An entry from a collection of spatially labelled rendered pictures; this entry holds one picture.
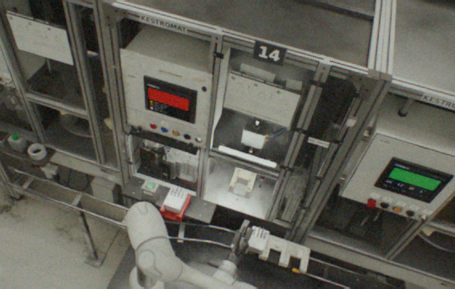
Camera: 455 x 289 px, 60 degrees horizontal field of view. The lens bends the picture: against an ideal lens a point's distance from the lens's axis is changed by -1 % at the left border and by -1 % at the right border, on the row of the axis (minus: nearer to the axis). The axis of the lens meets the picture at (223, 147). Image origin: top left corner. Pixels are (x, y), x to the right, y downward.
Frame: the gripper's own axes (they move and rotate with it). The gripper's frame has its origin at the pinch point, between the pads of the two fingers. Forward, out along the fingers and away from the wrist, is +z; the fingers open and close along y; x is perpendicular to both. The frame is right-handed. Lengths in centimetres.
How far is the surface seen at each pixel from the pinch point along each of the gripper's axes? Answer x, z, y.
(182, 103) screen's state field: 19, 19, 72
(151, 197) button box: 55, -6, 15
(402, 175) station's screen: -69, 32, 30
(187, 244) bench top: 41.5, -13.2, -19.6
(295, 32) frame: -25, 51, 86
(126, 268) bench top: 61, -42, -6
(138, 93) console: 42, 17, 77
